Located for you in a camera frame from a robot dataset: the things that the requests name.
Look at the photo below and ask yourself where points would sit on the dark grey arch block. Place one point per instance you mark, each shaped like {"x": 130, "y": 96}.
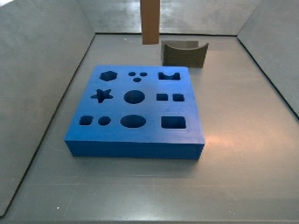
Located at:
{"x": 182, "y": 53}

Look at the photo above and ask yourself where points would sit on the blue foam shape-sorting board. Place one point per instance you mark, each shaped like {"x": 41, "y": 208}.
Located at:
{"x": 136, "y": 113}

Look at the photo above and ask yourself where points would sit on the brown arch-shaped block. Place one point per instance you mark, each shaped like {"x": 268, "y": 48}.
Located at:
{"x": 149, "y": 13}

